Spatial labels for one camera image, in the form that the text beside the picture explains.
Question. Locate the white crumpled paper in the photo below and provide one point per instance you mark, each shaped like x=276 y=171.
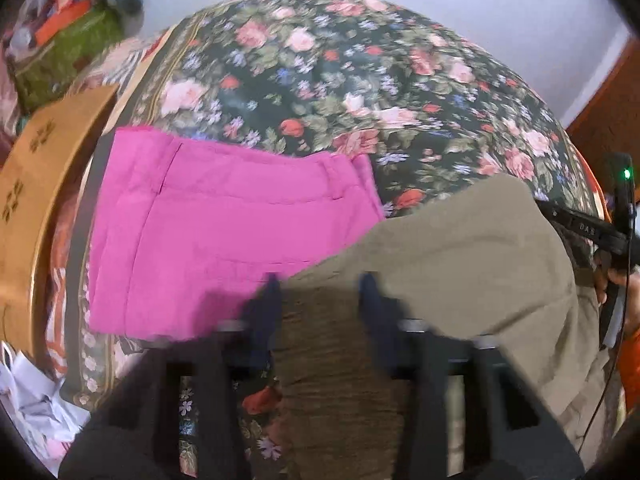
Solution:
x=46 y=423

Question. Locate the pink folded pants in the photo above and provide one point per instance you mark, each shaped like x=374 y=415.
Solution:
x=186 y=230

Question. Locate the dark floral bedspread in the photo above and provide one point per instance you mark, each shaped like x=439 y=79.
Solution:
x=433 y=112

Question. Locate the brown wooden door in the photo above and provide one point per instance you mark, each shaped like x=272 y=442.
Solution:
x=610 y=121

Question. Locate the orange sleeve forearm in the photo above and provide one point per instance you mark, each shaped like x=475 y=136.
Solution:
x=629 y=367

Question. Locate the olive khaki pants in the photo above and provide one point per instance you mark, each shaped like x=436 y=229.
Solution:
x=465 y=334

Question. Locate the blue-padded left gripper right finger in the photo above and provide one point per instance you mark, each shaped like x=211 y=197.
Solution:
x=394 y=337

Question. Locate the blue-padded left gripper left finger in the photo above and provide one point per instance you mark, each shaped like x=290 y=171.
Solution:
x=246 y=341

